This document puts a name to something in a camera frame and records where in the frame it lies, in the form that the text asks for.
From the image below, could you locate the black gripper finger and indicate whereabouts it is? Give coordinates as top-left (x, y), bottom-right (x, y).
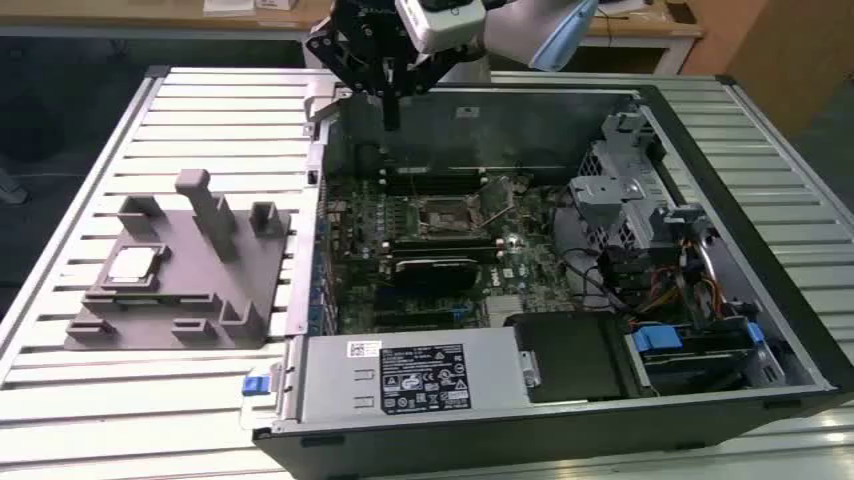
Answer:
top-left (304, 30), bottom-right (394, 132)
top-left (391, 48), bottom-right (457, 132)

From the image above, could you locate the silver CPU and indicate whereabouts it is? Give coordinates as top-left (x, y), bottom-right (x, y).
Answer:
top-left (106, 247), bottom-right (166, 287)

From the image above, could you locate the CPU socket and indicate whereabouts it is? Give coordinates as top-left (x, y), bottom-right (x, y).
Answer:
top-left (414, 194), bottom-right (483, 240)

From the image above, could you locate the wooden desk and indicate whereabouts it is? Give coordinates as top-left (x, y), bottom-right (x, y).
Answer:
top-left (0, 0), bottom-right (709, 66)

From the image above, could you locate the RAM stick with white sticker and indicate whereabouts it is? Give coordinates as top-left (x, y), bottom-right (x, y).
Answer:
top-left (385, 166), bottom-right (485, 179)

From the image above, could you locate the large white box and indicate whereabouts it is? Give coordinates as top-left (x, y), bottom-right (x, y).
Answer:
top-left (203, 0), bottom-right (256, 19)

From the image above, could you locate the black RAM slot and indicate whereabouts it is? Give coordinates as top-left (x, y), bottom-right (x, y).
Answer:
top-left (385, 178), bottom-right (483, 196)

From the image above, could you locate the grey metal drive cage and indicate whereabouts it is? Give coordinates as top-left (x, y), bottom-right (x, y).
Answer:
top-left (566, 112), bottom-right (677, 251)

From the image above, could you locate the green motherboard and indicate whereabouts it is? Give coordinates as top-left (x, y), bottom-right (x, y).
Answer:
top-left (319, 172), bottom-right (602, 336)

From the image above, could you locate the black RAM stick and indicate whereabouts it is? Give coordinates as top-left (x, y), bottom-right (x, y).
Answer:
top-left (393, 249), bottom-right (501, 264)

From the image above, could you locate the black graphics card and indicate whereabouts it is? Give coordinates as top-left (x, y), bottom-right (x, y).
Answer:
top-left (391, 257), bottom-right (479, 290)

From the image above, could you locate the small silver heatsink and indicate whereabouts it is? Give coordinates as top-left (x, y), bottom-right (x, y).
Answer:
top-left (485, 294), bottom-right (526, 318)

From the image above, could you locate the grey parts rack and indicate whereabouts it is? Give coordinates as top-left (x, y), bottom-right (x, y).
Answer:
top-left (62, 168), bottom-right (296, 355)

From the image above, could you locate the wooden cabinet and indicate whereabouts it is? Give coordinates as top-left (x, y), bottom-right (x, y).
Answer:
top-left (683, 0), bottom-right (854, 137)

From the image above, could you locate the grey chair leg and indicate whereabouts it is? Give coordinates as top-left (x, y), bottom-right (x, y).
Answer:
top-left (0, 159), bottom-right (30, 205)

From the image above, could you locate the grey power supply unit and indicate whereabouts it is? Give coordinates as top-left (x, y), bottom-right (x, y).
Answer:
top-left (296, 329), bottom-right (537, 419)

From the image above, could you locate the blue disk carrier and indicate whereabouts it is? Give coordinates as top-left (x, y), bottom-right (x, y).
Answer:
top-left (633, 324), bottom-right (683, 354)

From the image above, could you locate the black open PC case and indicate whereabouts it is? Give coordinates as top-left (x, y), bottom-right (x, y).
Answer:
top-left (250, 82), bottom-right (854, 480)

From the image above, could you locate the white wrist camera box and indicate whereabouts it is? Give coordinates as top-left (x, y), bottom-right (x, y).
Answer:
top-left (393, 0), bottom-right (486, 54)

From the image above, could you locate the thin black wire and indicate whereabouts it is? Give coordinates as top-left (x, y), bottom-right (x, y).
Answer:
top-left (558, 247), bottom-right (633, 314)

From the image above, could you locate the coloured wire bundle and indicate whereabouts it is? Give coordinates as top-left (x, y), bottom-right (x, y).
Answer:
top-left (639, 238), bottom-right (727, 321)

